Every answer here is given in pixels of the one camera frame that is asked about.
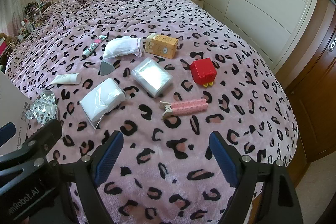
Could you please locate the grey triangular sponge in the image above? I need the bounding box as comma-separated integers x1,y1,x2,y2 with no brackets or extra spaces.
99,61,115,76

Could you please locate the white cardboard box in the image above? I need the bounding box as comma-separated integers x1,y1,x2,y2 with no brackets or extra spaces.
0,73,33,156

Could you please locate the pink leopard print blanket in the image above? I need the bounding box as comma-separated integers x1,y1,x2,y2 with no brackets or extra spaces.
5,0,300,224

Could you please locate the brown wooden door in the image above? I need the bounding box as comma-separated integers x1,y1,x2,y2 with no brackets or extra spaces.
273,0,336,188

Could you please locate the pink hair clip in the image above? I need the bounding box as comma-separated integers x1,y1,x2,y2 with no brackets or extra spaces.
159,98,208,111
161,103,208,120

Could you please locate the pack of clear plastic bags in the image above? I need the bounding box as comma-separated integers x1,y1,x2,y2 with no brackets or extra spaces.
131,57,174,98

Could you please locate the white cream tube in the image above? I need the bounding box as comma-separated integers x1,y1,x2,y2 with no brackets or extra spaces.
50,73,82,85

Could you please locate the floral print tube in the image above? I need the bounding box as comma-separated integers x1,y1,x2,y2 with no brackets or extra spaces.
82,35,107,58

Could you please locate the red cube box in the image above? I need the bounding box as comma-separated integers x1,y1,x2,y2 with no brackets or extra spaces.
189,57,217,88

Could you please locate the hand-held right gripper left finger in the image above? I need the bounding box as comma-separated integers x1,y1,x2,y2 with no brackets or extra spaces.
60,131,124,224

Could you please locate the orange carton box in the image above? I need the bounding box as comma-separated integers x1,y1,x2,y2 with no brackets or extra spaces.
144,33,179,59

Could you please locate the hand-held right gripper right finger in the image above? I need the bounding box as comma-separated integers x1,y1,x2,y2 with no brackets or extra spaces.
209,131,301,224

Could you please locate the pack of white masks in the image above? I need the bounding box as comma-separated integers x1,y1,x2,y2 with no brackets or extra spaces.
79,78,126,130

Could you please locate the white wardrobe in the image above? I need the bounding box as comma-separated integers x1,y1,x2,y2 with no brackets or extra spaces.
198,0,322,80

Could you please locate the cluttered shelf of trinkets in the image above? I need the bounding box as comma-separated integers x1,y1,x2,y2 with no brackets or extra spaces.
0,0,51,72

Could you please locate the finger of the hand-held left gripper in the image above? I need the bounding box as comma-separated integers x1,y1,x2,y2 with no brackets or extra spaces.
0,119,63,184
0,122,16,148

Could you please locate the white sock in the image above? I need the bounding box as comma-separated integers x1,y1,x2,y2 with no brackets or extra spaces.
103,35,143,59

